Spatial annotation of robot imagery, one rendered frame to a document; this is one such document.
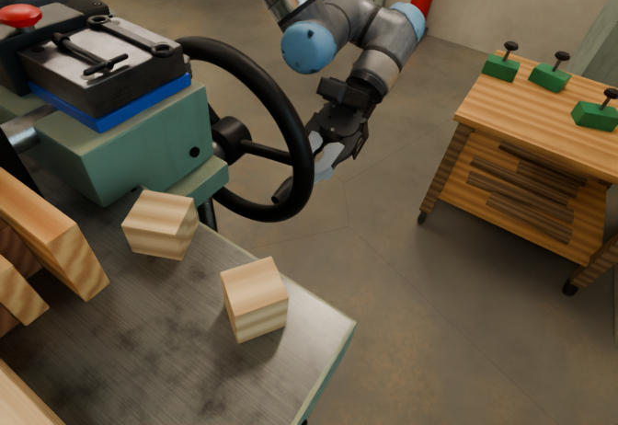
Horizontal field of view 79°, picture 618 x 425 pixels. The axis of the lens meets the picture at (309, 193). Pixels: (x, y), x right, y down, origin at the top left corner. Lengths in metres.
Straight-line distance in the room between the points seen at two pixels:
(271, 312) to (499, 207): 1.33
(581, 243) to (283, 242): 1.04
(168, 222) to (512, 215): 1.36
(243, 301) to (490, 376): 1.19
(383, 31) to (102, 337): 0.59
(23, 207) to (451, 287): 1.35
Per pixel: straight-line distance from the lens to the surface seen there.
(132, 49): 0.37
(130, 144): 0.35
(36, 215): 0.28
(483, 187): 1.59
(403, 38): 0.69
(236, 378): 0.27
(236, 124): 0.54
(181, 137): 0.39
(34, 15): 0.39
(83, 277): 0.30
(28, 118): 0.38
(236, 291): 0.25
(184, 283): 0.31
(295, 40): 0.58
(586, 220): 1.72
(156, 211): 0.31
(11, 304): 0.31
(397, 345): 1.31
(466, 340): 1.40
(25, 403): 0.26
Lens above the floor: 1.16
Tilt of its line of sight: 46 degrees down
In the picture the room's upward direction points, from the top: 7 degrees clockwise
